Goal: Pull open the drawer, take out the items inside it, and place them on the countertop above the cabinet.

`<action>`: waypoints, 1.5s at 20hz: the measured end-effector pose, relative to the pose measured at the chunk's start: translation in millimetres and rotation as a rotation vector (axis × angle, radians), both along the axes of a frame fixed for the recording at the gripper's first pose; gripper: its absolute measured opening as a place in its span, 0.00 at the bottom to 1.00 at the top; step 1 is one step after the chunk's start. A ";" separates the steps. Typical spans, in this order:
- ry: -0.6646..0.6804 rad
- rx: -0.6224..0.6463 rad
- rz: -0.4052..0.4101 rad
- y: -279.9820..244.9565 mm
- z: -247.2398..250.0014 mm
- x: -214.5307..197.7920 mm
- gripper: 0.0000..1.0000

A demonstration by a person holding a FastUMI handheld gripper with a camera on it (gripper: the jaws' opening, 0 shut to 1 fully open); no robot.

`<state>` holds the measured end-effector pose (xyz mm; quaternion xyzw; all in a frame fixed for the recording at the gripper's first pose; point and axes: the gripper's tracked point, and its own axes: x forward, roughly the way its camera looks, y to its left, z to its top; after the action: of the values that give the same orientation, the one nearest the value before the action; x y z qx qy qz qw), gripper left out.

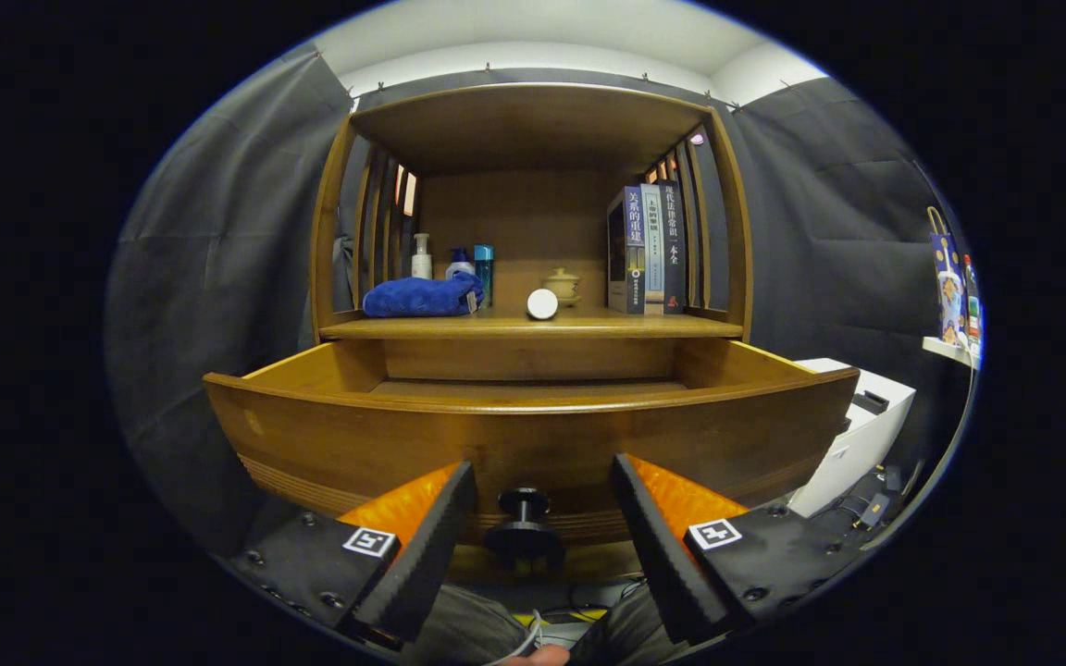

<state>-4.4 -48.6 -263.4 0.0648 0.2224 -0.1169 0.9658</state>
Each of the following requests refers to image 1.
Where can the black backdrop cloth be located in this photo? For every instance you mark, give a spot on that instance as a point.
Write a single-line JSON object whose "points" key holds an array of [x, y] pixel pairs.
{"points": [[218, 277]]}

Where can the light grey book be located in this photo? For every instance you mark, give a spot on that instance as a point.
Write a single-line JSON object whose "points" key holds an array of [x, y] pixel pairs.
{"points": [[652, 250]]}

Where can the black book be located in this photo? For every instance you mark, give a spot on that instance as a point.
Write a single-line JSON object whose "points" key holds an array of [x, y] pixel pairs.
{"points": [[673, 250]]}

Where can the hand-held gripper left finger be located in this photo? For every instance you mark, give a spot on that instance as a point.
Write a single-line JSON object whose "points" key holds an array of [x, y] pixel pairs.
{"points": [[427, 555]]}

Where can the blue folded towel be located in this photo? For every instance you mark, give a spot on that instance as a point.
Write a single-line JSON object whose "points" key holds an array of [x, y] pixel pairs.
{"points": [[422, 296]]}

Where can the black electronic device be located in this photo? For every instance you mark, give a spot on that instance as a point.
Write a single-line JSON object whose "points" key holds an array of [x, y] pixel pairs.
{"points": [[871, 509]]}

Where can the white side table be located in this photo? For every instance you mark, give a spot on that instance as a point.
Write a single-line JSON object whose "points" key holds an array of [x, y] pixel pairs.
{"points": [[942, 348]]}

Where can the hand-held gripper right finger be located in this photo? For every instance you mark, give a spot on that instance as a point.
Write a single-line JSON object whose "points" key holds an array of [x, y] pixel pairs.
{"points": [[653, 555]]}

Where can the white pump bottle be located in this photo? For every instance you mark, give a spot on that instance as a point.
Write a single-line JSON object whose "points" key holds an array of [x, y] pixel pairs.
{"points": [[421, 266]]}

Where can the wooden drawer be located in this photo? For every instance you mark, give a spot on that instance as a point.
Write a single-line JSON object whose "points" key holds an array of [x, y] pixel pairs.
{"points": [[533, 435]]}

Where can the wooden cabinet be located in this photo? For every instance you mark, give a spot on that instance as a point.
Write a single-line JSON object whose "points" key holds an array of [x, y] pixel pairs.
{"points": [[533, 125]]}

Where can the blue dotted gift bag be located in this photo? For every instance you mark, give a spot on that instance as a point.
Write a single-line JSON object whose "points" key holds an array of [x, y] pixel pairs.
{"points": [[948, 287]]}

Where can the dark blue book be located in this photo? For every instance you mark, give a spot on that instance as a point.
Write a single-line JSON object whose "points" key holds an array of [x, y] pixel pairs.
{"points": [[633, 250]]}

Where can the white squeeze tube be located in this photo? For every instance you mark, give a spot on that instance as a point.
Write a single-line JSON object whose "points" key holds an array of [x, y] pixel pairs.
{"points": [[542, 304]]}

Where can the white bottle with blue cap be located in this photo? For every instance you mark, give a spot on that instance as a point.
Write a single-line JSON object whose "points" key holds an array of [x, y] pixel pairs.
{"points": [[460, 270]]}

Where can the clear bottle with red label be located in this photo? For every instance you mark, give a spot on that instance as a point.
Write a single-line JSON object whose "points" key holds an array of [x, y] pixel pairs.
{"points": [[972, 314]]}

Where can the wooden countertop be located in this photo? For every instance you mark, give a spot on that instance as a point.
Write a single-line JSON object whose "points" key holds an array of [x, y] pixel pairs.
{"points": [[496, 326]]}

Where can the white printer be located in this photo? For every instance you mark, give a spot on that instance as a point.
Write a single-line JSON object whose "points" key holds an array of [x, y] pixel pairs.
{"points": [[857, 444]]}

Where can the beige lidded teacup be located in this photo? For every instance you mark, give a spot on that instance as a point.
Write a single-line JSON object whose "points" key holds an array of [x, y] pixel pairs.
{"points": [[565, 282]]}

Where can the teal bottle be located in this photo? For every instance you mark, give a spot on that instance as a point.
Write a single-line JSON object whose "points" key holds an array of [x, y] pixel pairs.
{"points": [[484, 264]]}

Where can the person's grey trousers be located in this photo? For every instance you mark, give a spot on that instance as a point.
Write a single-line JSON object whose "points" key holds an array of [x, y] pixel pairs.
{"points": [[468, 629]]}

